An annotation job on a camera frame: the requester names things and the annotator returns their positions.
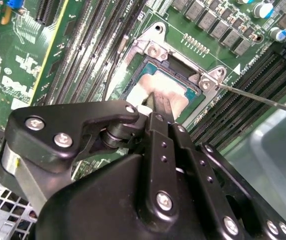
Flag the silver CPU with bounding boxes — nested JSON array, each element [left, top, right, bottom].
[[125, 62, 205, 120]]

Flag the metal locking lever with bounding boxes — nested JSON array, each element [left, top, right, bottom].
[[217, 83, 286, 116]]

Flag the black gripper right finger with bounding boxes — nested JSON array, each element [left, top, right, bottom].
[[160, 94, 286, 240]]

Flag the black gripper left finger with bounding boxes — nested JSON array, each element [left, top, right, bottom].
[[0, 92, 181, 226]]

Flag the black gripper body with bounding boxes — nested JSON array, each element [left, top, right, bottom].
[[34, 149, 233, 240]]

